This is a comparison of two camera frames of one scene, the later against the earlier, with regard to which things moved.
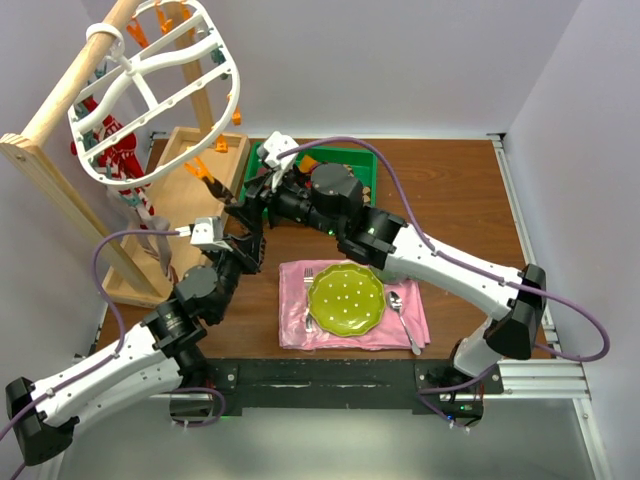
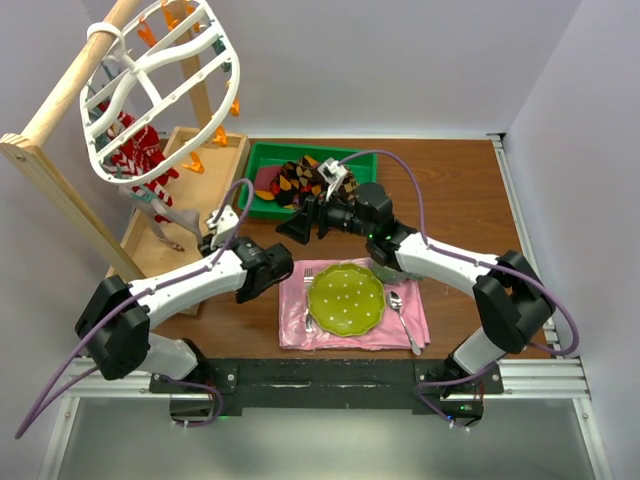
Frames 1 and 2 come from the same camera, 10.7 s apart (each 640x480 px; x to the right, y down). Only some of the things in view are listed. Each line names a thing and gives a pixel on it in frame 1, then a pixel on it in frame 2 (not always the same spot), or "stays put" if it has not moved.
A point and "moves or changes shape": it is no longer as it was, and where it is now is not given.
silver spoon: [396, 303] stays put
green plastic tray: [361, 160] stays put
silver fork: [308, 279] stays put
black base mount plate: [431, 387] stays put
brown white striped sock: [157, 245] → [186, 217]
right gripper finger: [250, 209] → [299, 227]
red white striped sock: [137, 197] → [155, 190]
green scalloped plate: [347, 299] stays put
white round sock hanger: [164, 106] stays put
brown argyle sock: [219, 191] moves or changes shape
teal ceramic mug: [392, 274] stays put
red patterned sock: [123, 160] → [142, 152]
